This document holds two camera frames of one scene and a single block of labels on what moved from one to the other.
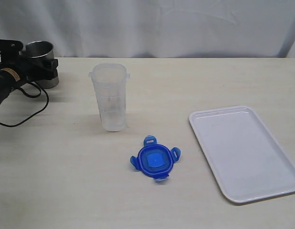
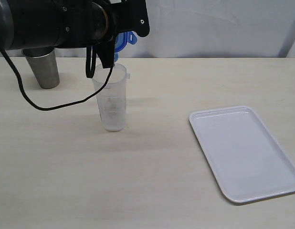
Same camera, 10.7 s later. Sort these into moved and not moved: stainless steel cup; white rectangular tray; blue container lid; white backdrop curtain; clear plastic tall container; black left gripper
Moved: black left gripper; blue container lid
Not moved: clear plastic tall container; white rectangular tray; stainless steel cup; white backdrop curtain
